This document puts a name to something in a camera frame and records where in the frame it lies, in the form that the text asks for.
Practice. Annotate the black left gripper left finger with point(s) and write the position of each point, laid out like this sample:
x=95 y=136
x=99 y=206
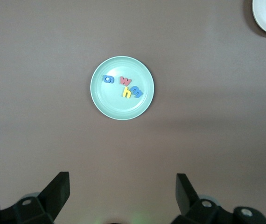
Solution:
x=49 y=205

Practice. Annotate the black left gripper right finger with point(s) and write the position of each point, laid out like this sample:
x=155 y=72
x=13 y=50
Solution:
x=193 y=207

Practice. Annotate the blue comb-shaped letter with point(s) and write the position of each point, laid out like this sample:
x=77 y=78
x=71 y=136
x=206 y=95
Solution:
x=136 y=91

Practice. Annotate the yellow letter h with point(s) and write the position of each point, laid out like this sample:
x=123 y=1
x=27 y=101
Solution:
x=126 y=93

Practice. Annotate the small blue round letter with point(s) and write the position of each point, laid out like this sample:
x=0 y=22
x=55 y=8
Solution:
x=108 y=79

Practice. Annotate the pinkish red letter m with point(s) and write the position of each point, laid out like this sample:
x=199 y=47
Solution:
x=125 y=81

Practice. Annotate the green plate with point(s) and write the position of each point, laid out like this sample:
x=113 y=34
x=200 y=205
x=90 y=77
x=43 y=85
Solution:
x=114 y=102

